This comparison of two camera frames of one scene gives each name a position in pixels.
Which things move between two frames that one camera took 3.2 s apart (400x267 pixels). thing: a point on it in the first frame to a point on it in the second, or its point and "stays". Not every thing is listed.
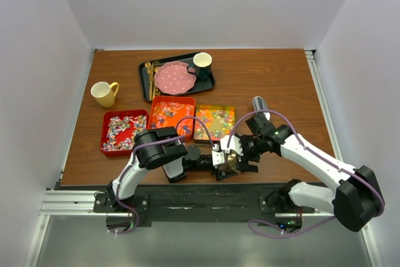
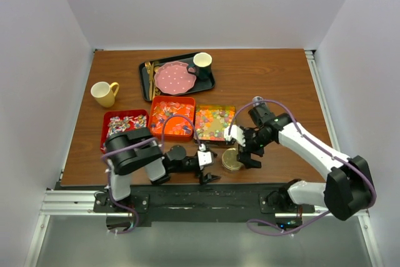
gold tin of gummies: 219,119 stays
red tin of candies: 119,129 stays
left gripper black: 222,174 to 207,177
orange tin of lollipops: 165,111 stays
